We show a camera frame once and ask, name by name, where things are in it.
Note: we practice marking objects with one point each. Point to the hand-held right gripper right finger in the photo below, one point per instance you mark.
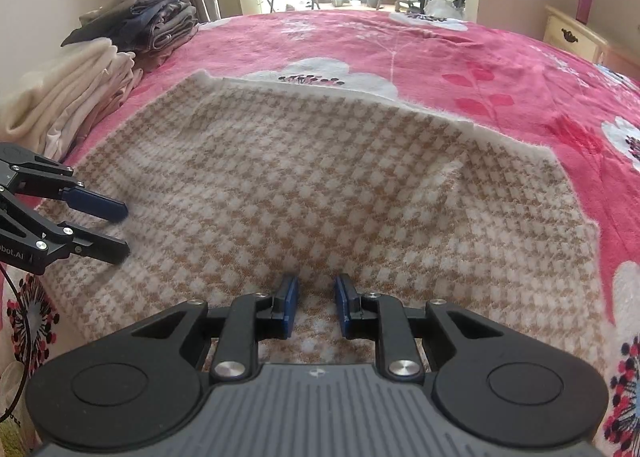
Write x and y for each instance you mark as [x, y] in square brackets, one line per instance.
[342, 305]

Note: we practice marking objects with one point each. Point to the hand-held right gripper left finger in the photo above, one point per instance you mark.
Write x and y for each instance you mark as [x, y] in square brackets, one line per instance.
[290, 303]

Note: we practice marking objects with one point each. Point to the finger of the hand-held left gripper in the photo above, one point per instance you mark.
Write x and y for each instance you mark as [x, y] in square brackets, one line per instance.
[100, 246]
[97, 204]

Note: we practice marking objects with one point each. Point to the beige houndstooth knit coat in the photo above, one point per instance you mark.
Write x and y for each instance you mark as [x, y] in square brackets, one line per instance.
[325, 197]

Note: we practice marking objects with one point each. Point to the stack of cream folded clothes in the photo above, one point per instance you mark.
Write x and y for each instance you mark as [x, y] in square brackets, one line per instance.
[65, 92]

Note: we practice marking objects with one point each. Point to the stack of dark folded clothes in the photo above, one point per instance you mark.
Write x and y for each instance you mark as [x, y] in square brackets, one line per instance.
[145, 19]

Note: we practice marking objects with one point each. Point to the pink floral blanket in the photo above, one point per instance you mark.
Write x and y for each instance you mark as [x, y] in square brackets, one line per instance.
[450, 52]

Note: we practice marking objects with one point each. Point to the white plastic bag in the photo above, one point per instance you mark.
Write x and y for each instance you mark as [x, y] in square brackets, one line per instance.
[445, 9]

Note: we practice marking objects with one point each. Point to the cream nightstand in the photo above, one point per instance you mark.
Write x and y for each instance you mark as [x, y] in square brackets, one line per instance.
[575, 34]

